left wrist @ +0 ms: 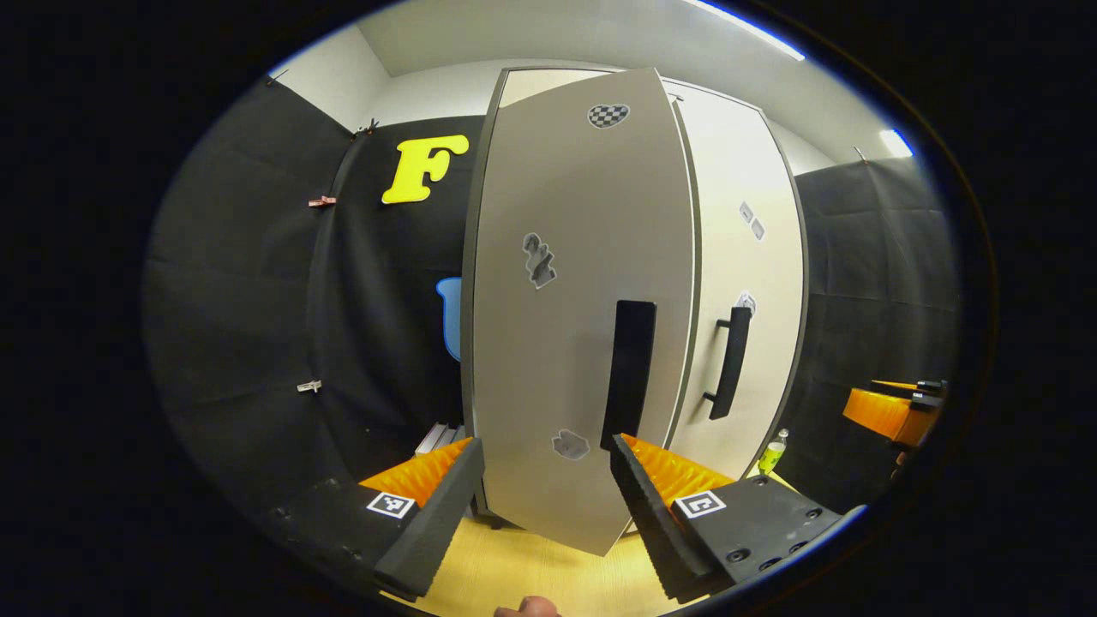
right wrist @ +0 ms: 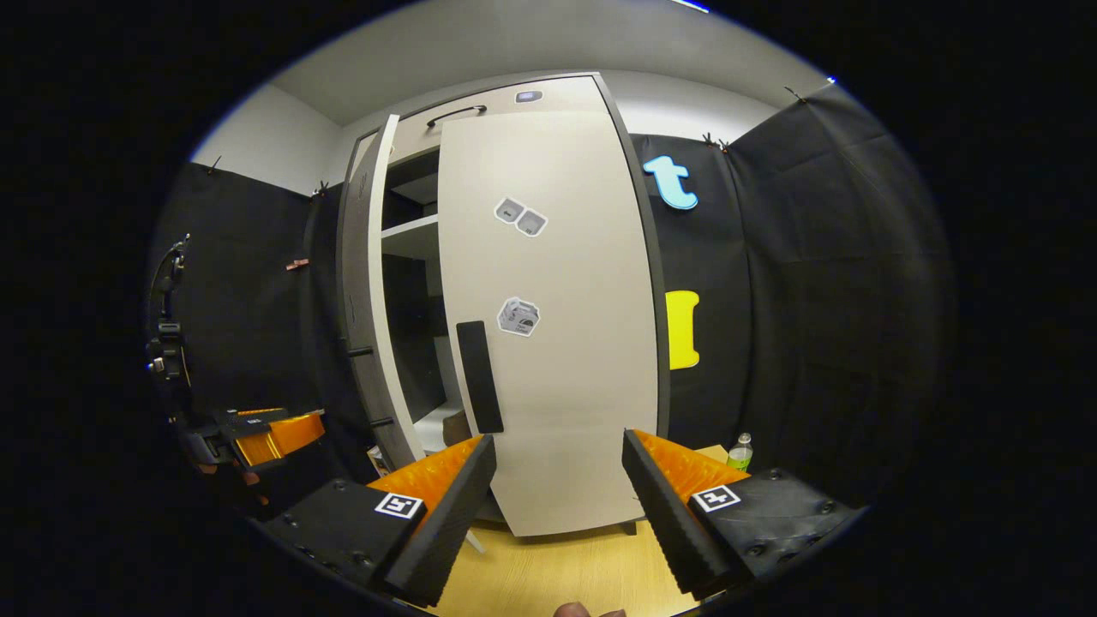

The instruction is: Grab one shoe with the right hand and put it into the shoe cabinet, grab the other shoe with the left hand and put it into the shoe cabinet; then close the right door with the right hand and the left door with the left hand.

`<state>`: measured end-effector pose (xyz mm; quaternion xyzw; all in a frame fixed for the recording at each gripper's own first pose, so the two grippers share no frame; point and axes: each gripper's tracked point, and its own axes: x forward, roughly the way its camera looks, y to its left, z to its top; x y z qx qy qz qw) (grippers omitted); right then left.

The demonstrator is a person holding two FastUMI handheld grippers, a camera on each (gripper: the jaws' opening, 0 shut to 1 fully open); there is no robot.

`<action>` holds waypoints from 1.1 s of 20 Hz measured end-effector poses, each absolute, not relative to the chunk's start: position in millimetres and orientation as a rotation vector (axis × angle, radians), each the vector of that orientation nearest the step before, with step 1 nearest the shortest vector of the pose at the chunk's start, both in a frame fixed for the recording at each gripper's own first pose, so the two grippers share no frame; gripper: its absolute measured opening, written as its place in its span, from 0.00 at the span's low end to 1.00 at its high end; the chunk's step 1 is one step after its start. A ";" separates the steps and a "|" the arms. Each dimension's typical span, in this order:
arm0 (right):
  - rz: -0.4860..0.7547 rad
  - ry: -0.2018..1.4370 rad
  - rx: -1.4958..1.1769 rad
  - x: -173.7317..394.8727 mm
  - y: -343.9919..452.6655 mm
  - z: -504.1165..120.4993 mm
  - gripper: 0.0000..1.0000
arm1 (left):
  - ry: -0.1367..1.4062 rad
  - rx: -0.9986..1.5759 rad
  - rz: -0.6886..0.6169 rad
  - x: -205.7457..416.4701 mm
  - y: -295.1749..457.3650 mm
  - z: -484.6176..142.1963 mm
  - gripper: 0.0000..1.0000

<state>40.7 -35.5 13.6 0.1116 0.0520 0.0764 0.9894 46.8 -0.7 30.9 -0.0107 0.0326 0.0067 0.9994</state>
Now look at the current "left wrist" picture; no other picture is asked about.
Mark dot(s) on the long ceiling light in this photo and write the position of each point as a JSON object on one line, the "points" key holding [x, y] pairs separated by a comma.
{"points": [[754, 30]]}

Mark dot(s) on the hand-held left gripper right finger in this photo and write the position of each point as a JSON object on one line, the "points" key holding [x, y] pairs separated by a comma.
{"points": [[647, 514]]}

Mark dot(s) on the small ceiling light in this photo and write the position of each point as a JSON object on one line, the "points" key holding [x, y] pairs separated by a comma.
{"points": [[896, 143]]}

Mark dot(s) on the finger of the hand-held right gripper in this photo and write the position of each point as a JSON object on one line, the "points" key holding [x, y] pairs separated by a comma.
{"points": [[883, 416], [921, 387]]}

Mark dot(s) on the green drink bottle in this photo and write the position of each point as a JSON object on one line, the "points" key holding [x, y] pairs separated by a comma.
{"points": [[773, 458]]}

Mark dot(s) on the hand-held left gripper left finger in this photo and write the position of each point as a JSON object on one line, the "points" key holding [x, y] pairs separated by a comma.
{"points": [[437, 523]]}

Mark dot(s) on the white cabinet door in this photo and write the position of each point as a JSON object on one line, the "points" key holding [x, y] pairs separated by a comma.
{"points": [[720, 171], [557, 343]]}

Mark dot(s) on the black backdrop cloth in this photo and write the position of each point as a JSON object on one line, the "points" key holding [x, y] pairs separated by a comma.
{"points": [[874, 283], [240, 300]]}

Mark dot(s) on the silver metal rails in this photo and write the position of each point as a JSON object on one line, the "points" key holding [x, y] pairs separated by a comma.
{"points": [[437, 441]]}

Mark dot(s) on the white shoe cabinet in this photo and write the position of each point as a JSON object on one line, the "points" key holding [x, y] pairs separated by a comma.
{"points": [[737, 137]]}

